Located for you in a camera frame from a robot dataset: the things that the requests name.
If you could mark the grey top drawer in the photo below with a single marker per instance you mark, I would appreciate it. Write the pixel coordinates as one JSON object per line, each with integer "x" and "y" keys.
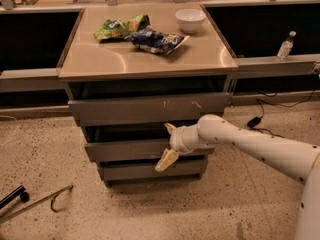
{"x": 147, "y": 109}

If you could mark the blue chip bag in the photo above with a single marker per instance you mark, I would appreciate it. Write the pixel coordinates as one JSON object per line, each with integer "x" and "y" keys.
{"x": 156, "y": 42}

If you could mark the green chip bag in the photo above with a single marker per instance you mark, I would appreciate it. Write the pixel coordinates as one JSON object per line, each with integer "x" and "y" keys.
{"x": 120, "y": 29}

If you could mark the metal hooked rod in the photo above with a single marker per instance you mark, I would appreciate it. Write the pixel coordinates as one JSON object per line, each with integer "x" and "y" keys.
{"x": 51, "y": 198}

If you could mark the grey steel-top drawer cabinet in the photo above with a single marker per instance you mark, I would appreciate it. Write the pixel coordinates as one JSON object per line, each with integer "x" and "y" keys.
{"x": 118, "y": 69}

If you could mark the clear plastic water bottle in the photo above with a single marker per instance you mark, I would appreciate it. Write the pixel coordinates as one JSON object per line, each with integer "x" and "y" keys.
{"x": 286, "y": 46}

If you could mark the grey drawer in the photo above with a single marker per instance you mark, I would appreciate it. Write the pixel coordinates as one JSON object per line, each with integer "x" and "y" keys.
{"x": 147, "y": 109}
{"x": 147, "y": 170}
{"x": 126, "y": 150}

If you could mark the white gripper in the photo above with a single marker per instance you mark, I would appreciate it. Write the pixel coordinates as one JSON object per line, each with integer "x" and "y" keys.
{"x": 178, "y": 141}

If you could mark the black power adapter with cable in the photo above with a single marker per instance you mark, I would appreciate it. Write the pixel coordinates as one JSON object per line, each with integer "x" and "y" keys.
{"x": 253, "y": 124}

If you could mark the white bowl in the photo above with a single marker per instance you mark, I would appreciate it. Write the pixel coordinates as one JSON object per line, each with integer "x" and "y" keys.
{"x": 190, "y": 20}

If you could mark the black caster leg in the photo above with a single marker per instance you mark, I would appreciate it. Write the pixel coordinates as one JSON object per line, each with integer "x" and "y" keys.
{"x": 18, "y": 192}

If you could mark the grey bottom drawer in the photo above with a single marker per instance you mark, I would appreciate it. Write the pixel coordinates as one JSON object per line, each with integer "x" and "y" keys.
{"x": 147, "y": 170}

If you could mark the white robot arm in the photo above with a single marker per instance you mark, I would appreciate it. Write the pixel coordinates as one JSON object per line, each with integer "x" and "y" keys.
{"x": 298, "y": 160}

